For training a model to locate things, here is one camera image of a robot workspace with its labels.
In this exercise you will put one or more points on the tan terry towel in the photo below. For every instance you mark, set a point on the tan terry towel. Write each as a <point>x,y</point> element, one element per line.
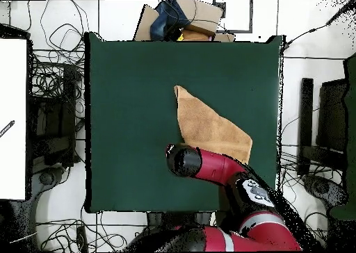
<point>208,125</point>

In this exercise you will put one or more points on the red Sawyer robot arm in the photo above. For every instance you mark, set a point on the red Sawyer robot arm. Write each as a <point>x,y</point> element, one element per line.
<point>217,166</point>

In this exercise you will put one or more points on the dark green table cloth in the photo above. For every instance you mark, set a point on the dark green table cloth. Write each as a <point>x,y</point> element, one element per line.
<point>125,125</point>

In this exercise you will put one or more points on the brown folded garment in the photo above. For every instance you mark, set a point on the brown folded garment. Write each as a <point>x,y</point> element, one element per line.
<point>194,36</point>

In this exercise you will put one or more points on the blue jeans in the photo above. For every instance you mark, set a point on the blue jeans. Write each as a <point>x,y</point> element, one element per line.
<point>164,22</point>

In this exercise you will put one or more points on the brown cardboard box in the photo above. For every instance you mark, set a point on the brown cardboard box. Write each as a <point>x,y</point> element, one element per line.
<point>205,14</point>

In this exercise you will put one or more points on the black equipment cart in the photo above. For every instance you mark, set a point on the black equipment cart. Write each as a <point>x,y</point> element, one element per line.
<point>52,119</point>

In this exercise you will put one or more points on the black power strip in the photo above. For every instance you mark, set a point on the black power strip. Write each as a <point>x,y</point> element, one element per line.
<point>81,239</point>

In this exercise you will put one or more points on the black label strip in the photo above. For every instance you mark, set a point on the black label strip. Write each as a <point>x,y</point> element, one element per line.
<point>7,128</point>

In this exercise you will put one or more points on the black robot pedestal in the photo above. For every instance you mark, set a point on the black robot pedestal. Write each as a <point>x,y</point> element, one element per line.
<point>167,218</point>

